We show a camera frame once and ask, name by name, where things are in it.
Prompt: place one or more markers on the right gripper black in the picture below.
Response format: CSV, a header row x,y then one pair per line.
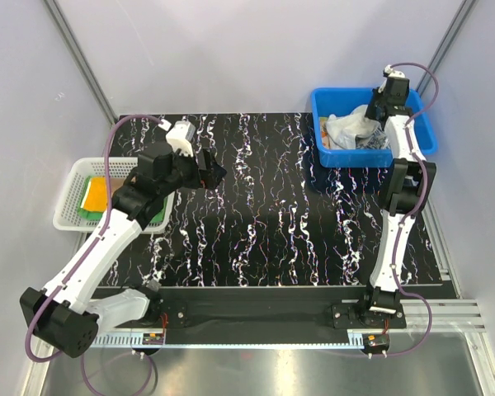
x,y
369,112

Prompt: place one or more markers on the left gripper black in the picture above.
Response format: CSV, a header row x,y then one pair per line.
x,y
209,177

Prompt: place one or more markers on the light grey towel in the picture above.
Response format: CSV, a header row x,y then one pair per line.
x,y
344,131

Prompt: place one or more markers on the green microfiber towel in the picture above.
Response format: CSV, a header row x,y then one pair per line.
x,y
116,183

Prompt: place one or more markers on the brown yellow towel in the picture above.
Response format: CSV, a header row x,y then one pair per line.
x,y
95,196

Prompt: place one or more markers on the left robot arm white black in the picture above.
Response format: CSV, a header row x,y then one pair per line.
x,y
130,210

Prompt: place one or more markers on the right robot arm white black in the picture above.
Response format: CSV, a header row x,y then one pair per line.
x,y
401,199

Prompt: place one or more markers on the grey blue patterned towel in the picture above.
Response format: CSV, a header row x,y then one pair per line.
x,y
378,140

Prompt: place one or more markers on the blue plastic bin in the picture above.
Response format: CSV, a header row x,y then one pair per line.
x,y
340,101

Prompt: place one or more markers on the orange patterned cloth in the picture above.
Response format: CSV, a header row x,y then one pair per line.
x,y
326,140

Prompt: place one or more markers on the black marble pattern mat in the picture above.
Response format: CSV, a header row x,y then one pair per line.
x,y
278,218

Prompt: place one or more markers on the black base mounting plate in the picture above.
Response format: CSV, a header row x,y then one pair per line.
x,y
266,316

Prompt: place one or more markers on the white perforated plastic basket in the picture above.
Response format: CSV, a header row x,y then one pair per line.
x,y
66,216

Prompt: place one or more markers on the left small circuit board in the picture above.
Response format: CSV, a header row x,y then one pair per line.
x,y
153,338

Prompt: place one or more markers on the small circuit board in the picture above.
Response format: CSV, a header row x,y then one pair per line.
x,y
153,338
377,341

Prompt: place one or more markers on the right small circuit board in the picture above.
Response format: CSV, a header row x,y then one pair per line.
x,y
377,341

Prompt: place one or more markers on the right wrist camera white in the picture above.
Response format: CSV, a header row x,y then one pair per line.
x,y
389,72

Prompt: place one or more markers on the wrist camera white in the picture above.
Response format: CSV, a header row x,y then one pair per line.
x,y
389,72
180,138

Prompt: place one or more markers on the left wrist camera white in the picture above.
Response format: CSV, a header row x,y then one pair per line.
x,y
180,138

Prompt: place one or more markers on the right aluminium frame post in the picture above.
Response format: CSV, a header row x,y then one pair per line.
x,y
452,33

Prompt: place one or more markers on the aluminium frame post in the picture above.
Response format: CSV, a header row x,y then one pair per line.
x,y
452,33
74,48

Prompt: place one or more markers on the aluminium rail front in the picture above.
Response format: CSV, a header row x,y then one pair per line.
x,y
445,313

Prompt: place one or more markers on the left aluminium frame post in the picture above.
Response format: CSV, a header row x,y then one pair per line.
x,y
74,48

